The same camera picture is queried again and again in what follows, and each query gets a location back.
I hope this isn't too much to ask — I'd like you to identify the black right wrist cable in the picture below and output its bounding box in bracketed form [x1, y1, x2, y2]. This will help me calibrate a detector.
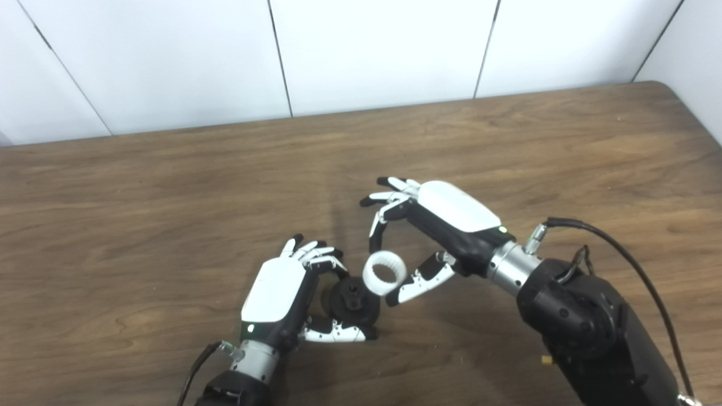
[525, 217, 703, 406]

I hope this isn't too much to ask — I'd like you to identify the white ring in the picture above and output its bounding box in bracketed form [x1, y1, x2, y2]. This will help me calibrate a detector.
[362, 251, 407, 297]

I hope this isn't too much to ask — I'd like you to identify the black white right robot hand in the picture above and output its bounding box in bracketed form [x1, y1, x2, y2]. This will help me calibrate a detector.
[360, 176, 515, 307]

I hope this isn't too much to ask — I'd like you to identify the round black part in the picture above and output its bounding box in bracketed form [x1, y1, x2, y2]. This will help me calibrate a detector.
[323, 276, 381, 329]

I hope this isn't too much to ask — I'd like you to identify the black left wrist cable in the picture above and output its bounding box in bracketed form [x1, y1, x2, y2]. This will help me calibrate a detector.
[177, 340, 243, 406]

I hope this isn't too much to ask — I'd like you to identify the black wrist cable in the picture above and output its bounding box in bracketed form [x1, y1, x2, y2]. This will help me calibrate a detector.
[525, 217, 703, 406]
[177, 340, 243, 406]

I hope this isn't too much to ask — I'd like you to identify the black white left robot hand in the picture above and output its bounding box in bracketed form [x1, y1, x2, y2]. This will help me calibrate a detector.
[240, 234, 378, 353]

